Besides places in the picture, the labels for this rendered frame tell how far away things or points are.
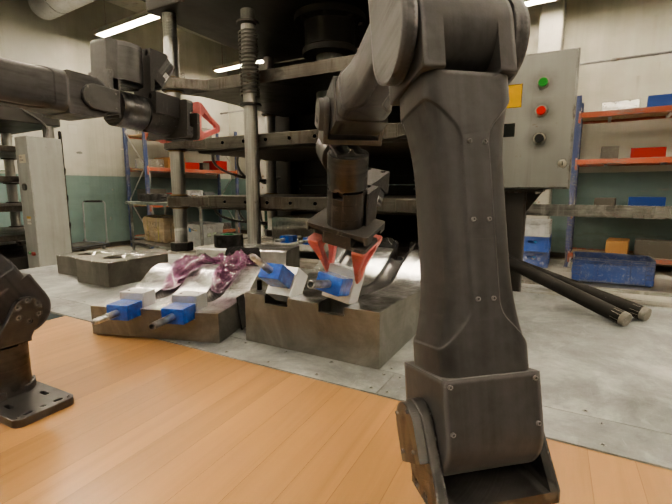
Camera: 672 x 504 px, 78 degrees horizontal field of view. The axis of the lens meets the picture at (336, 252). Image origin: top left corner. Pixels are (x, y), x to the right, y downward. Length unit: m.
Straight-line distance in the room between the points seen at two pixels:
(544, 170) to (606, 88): 5.94
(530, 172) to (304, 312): 0.94
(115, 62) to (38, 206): 4.17
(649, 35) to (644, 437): 7.05
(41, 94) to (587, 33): 7.23
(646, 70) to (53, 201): 7.35
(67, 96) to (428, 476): 0.63
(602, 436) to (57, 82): 0.80
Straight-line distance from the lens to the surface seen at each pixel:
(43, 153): 4.95
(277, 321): 0.73
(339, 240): 0.60
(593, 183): 7.21
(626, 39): 7.48
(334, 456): 0.48
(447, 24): 0.31
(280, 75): 1.78
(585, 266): 4.31
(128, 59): 0.78
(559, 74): 1.46
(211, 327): 0.78
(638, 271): 4.34
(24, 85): 0.69
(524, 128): 1.44
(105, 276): 1.32
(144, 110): 0.78
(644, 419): 0.65
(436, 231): 0.28
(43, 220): 4.93
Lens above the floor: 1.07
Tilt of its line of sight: 9 degrees down
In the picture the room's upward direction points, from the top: straight up
